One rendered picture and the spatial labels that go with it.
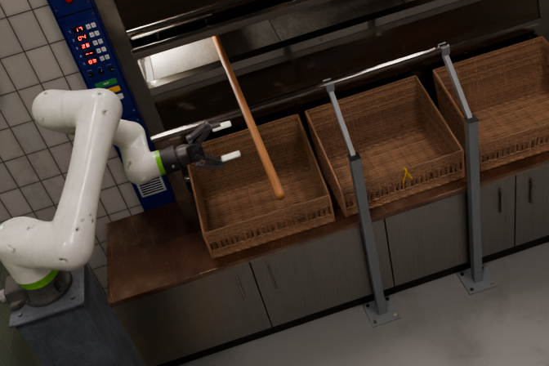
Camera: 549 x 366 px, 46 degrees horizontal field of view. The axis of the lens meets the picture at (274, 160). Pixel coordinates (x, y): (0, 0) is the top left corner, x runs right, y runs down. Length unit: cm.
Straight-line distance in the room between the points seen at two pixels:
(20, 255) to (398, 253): 171
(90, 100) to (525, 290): 217
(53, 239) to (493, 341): 198
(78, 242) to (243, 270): 114
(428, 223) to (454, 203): 14
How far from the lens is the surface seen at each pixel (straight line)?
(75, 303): 197
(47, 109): 200
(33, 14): 271
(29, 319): 201
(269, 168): 212
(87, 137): 188
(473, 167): 275
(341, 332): 314
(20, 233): 188
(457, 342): 307
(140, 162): 231
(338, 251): 285
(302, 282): 293
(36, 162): 304
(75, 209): 182
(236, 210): 296
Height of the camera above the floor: 251
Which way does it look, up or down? 37 degrees down
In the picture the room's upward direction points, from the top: 15 degrees counter-clockwise
